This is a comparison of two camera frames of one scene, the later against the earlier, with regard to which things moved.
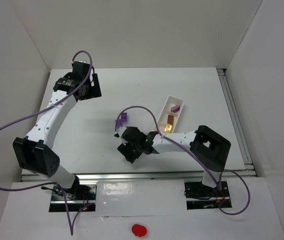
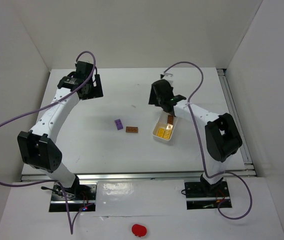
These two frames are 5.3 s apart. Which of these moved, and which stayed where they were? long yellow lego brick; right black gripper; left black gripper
Moved: right black gripper
Stayed: left black gripper; long yellow lego brick
